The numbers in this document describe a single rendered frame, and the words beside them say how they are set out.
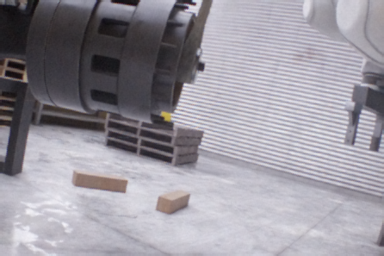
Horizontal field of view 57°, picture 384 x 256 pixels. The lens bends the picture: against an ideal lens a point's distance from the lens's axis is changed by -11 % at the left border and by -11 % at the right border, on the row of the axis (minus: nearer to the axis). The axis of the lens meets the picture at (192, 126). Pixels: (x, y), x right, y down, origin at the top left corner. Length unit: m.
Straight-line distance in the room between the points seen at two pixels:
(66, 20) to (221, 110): 6.00
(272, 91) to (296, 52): 0.84
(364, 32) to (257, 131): 6.30
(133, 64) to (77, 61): 0.20
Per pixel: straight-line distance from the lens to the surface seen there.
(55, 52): 1.38
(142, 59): 1.30
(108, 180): 2.81
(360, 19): 0.65
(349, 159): 6.52
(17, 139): 2.61
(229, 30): 7.52
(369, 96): 1.00
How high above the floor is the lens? 0.65
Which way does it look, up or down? 1 degrees down
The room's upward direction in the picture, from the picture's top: 13 degrees clockwise
